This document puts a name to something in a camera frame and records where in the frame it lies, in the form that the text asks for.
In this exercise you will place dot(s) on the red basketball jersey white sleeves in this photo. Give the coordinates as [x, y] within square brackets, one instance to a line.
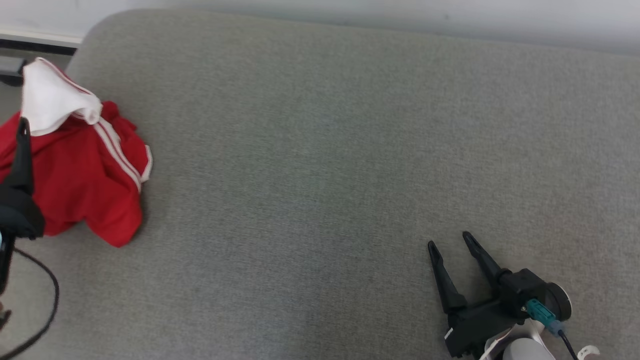
[55, 100]

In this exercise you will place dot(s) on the grey fabric sofa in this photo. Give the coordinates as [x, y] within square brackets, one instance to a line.
[320, 150]

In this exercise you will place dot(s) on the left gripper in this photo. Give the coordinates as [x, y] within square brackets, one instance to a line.
[20, 215]

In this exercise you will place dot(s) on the black wall skirting strip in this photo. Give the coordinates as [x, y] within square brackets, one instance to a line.
[35, 46]

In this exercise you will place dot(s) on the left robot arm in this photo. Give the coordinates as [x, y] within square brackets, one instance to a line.
[5, 270]

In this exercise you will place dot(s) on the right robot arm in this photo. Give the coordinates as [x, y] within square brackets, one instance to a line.
[525, 350]

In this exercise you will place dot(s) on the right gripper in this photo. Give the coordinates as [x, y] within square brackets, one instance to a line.
[475, 325]

